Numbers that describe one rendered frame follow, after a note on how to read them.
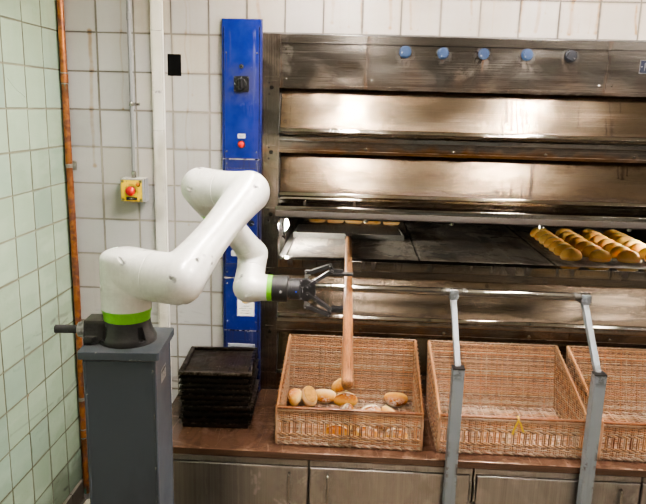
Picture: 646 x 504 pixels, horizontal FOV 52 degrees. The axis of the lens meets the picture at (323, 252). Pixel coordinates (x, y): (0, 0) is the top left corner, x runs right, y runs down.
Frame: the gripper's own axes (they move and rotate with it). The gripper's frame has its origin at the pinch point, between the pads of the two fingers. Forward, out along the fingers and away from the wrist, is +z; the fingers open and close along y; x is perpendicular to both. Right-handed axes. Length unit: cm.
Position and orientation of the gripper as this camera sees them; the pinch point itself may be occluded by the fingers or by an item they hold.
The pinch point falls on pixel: (347, 291)
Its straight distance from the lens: 232.6
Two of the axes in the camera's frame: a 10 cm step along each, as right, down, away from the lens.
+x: -0.6, 2.1, -9.8
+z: 10.0, 0.4, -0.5
